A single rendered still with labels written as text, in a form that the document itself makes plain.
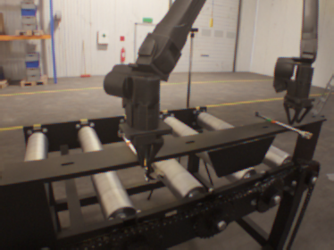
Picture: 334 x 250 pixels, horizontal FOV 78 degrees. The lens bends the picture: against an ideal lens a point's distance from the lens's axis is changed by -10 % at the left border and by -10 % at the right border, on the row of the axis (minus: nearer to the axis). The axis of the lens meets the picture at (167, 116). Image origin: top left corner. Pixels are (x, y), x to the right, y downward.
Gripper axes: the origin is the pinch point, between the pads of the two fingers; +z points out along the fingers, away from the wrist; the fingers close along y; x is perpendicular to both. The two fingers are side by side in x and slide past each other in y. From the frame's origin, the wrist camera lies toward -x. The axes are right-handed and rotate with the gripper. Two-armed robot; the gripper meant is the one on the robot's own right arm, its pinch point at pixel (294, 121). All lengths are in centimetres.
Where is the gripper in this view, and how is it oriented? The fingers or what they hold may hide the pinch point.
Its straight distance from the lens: 87.9
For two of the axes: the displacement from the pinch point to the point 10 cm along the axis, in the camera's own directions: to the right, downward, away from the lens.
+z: -0.4, 9.5, 3.2
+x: 4.5, 3.0, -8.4
